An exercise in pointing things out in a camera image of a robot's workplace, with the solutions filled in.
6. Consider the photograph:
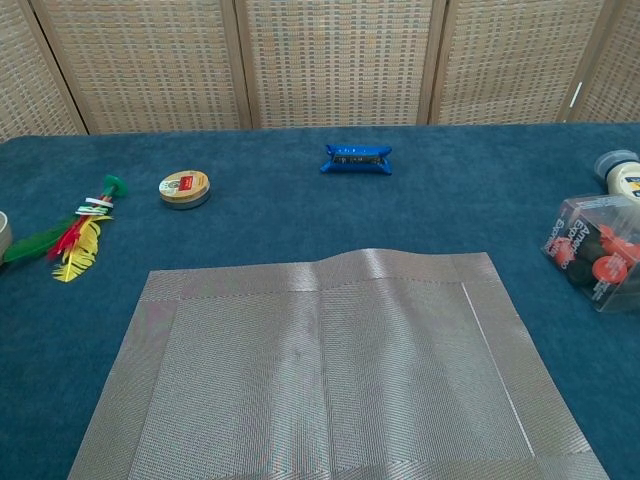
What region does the grey woven placemat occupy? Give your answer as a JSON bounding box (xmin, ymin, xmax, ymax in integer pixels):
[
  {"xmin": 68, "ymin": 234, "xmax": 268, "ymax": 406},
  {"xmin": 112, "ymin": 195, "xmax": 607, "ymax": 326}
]
[{"xmin": 67, "ymin": 248, "xmax": 612, "ymax": 480}]

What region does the cream bowl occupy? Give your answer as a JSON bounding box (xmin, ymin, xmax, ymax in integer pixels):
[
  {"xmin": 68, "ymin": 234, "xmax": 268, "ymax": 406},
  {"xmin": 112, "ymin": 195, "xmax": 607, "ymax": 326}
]
[{"xmin": 0, "ymin": 210, "xmax": 13, "ymax": 266}]

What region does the blue carpet table cover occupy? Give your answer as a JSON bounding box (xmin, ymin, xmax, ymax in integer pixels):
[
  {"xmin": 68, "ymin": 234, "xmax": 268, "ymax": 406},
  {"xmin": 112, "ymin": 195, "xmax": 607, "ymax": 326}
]
[{"xmin": 0, "ymin": 121, "xmax": 640, "ymax": 480}]

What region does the blue snack packet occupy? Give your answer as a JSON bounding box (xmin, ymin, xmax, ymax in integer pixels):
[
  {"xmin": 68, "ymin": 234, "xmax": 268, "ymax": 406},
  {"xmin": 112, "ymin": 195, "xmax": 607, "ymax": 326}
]
[{"xmin": 319, "ymin": 143, "xmax": 393, "ymax": 177}]

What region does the round tin with label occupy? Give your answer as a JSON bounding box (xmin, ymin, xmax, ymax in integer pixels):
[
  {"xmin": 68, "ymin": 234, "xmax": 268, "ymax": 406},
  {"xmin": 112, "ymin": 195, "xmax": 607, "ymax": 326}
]
[{"xmin": 158, "ymin": 170, "xmax": 212, "ymax": 211}]

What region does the woven folding screen panel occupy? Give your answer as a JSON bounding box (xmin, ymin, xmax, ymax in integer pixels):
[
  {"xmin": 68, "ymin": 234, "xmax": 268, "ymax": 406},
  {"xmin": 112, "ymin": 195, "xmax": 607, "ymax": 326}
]
[
  {"xmin": 0, "ymin": 0, "xmax": 90, "ymax": 144},
  {"xmin": 233, "ymin": 0, "xmax": 448, "ymax": 130},
  {"xmin": 428, "ymin": 0, "xmax": 617, "ymax": 126},
  {"xmin": 563, "ymin": 0, "xmax": 640, "ymax": 125},
  {"xmin": 29, "ymin": 0, "xmax": 254, "ymax": 136}
]

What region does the feather shuttlecock toy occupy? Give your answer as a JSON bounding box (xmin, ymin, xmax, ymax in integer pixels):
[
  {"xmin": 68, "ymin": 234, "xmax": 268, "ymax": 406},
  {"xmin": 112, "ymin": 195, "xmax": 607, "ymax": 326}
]
[{"xmin": 2, "ymin": 174, "xmax": 128, "ymax": 284}]

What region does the clear box of red capsules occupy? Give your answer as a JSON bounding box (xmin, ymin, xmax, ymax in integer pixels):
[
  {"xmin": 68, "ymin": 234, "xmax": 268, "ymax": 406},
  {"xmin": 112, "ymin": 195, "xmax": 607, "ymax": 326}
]
[{"xmin": 542, "ymin": 193, "xmax": 640, "ymax": 314}]

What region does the mayonnaise squeeze bottle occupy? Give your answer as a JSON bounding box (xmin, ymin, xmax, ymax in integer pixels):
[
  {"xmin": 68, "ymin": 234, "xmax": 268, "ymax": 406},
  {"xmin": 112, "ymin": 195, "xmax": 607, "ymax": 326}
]
[{"xmin": 593, "ymin": 149, "xmax": 640, "ymax": 197}]

